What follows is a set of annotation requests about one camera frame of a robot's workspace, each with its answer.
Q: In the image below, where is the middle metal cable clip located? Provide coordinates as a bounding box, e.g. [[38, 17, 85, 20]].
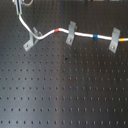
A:
[[66, 21, 77, 45]]

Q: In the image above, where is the right metal cable clip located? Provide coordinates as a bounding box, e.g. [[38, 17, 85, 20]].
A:
[[109, 28, 120, 53]]

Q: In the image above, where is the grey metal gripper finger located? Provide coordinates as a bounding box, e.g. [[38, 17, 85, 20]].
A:
[[12, 0, 23, 16]]

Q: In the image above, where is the metal cable clip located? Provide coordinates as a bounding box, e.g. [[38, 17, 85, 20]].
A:
[[66, 21, 77, 45], [23, 28, 42, 51], [109, 28, 120, 53]]

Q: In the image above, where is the thin grey wire loop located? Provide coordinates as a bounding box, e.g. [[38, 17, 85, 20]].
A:
[[22, 0, 35, 7]]

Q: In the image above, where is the white cable with coloured bands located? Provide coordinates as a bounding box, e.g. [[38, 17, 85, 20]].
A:
[[16, 9, 128, 42]]

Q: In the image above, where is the left metal cable clip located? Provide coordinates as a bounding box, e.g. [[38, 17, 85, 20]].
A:
[[23, 28, 42, 51]]

